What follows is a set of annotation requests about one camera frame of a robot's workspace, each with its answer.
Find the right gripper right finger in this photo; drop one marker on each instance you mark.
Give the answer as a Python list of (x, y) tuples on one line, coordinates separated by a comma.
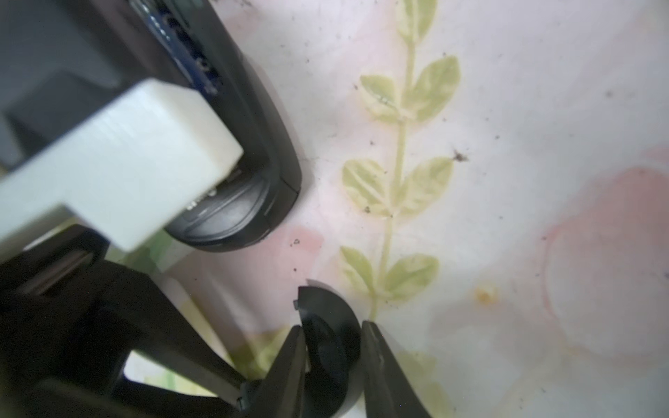
[(387, 391)]

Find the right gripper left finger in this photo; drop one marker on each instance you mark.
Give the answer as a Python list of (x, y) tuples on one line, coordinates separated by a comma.
[(281, 393)]

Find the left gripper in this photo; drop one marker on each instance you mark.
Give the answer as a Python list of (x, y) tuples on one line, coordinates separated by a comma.
[(69, 321)]

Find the black mouse battery cover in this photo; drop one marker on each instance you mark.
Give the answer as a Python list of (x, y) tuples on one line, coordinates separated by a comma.
[(334, 382)]

